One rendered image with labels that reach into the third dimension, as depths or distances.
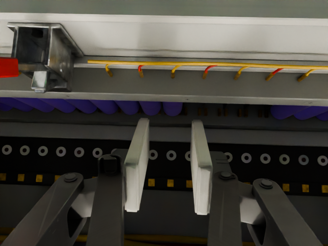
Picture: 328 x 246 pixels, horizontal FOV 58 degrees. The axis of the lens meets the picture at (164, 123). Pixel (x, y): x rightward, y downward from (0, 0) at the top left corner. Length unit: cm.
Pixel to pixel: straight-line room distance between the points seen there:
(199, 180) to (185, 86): 7
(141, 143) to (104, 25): 7
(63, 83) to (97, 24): 5
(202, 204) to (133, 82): 9
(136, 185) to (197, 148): 4
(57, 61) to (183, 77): 8
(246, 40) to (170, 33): 4
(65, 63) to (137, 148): 6
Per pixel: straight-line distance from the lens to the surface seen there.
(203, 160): 16
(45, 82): 17
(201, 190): 16
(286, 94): 21
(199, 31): 16
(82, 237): 33
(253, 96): 20
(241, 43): 18
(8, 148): 38
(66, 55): 18
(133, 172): 15
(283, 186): 35
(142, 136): 18
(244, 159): 34
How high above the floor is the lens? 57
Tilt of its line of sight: 7 degrees up
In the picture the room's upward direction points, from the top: 178 degrees counter-clockwise
